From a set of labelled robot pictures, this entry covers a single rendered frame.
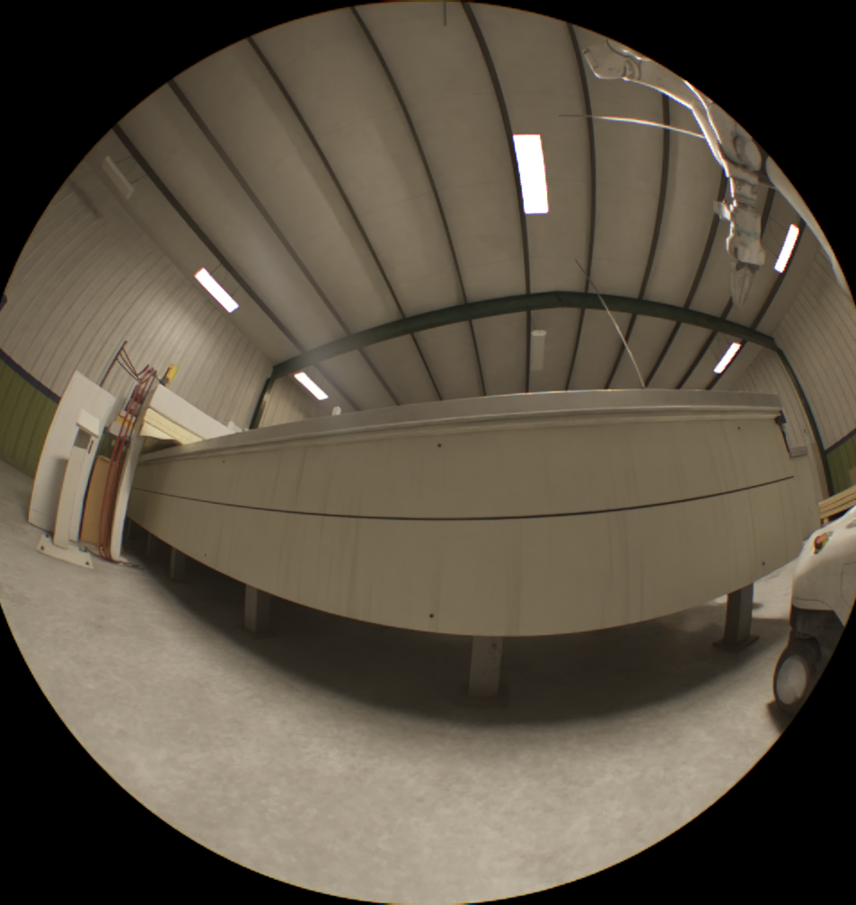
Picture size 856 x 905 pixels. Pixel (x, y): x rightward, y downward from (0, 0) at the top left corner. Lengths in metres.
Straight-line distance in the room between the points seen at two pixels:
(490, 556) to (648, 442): 0.51
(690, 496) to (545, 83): 5.94
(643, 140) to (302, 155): 5.88
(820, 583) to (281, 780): 0.92
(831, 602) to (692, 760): 0.34
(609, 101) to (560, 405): 6.05
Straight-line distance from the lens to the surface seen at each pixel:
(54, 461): 2.34
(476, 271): 6.34
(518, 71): 5.97
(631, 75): 1.25
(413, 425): 0.71
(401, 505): 0.69
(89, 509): 2.50
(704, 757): 0.70
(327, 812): 0.54
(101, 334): 6.76
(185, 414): 2.16
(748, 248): 0.74
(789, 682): 0.78
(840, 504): 5.32
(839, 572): 0.63
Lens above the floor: 0.44
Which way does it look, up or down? 22 degrees up
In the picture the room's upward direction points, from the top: 3 degrees clockwise
